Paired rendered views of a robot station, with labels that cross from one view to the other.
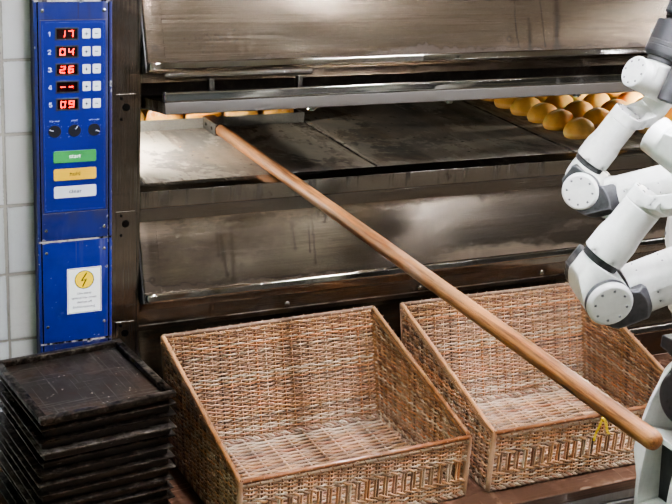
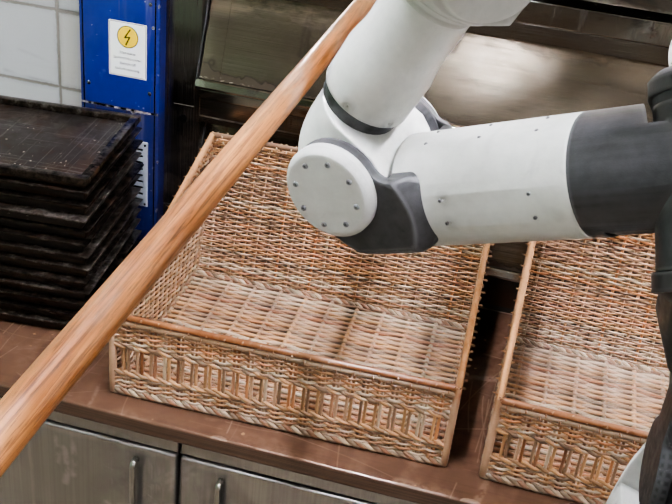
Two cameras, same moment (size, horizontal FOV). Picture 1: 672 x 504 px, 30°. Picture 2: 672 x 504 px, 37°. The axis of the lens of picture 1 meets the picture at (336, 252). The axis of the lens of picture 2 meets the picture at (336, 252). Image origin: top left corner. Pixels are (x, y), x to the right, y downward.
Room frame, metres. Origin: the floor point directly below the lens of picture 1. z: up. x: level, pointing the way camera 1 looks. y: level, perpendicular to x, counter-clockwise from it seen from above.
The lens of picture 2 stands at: (1.36, -0.88, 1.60)
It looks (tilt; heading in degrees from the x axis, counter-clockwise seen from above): 29 degrees down; 38
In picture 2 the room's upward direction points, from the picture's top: 7 degrees clockwise
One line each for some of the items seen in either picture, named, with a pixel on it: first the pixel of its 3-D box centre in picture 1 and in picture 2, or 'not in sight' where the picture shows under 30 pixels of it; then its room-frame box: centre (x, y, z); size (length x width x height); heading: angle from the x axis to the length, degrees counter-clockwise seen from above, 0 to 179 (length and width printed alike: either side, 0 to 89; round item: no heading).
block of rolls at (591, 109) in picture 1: (579, 102); not in sight; (3.66, -0.69, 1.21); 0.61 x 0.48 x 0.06; 27
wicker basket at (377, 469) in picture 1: (311, 414); (316, 281); (2.50, 0.03, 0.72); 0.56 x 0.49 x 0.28; 118
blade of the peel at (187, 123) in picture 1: (185, 105); not in sight; (3.34, 0.44, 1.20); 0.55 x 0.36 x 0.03; 117
